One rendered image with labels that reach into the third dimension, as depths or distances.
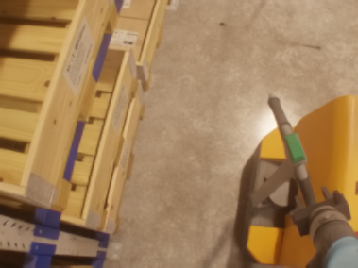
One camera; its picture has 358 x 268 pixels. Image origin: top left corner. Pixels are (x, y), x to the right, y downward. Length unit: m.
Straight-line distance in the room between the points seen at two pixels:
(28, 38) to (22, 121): 0.32
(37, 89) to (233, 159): 1.55
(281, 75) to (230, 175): 0.86
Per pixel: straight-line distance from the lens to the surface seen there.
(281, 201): 2.02
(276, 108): 1.17
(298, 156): 1.04
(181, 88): 2.65
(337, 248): 0.72
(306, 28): 3.08
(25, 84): 1.31
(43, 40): 1.37
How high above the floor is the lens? 2.38
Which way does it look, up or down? 71 degrees down
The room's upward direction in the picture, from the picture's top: 4 degrees counter-clockwise
